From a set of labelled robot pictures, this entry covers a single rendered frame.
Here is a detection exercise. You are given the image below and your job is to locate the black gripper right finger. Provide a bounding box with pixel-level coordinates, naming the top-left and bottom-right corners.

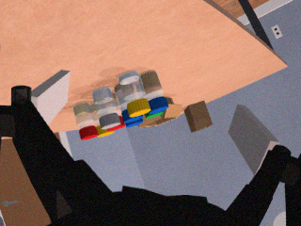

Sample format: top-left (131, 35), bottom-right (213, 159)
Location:
top-left (212, 105), bottom-right (301, 226)

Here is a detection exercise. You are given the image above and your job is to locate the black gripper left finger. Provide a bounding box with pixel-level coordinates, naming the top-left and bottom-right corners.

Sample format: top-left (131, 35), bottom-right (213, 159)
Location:
top-left (0, 70), bottom-right (151, 226)

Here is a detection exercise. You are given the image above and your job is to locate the green-capped bottle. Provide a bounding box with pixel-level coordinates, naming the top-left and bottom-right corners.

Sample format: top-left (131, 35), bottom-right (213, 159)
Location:
top-left (145, 111), bottom-right (164, 119)

